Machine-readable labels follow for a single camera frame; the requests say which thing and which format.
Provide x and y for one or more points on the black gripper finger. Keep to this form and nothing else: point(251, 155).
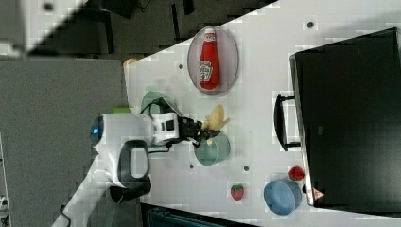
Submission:
point(204, 135)
point(193, 122)

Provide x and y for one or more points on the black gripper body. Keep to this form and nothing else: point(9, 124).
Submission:
point(187, 132)

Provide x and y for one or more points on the peeled banana toy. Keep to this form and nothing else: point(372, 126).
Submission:
point(216, 120)

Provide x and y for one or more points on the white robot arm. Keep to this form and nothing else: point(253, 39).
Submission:
point(123, 143)

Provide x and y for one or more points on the green cup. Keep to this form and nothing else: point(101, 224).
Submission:
point(213, 152)

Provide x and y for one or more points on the green perforated basket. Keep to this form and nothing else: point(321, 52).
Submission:
point(155, 103)

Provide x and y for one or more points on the red ketchup bottle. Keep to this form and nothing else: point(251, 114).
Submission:
point(209, 61)

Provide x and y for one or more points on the strawberry toy with green leaves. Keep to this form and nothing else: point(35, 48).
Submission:
point(237, 192)

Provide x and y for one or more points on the grey round plate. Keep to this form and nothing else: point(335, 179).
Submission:
point(228, 60)

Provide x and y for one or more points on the red strawberry toy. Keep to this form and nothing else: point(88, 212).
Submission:
point(296, 173)

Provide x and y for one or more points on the blue bowl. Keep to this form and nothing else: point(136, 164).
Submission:
point(282, 197)

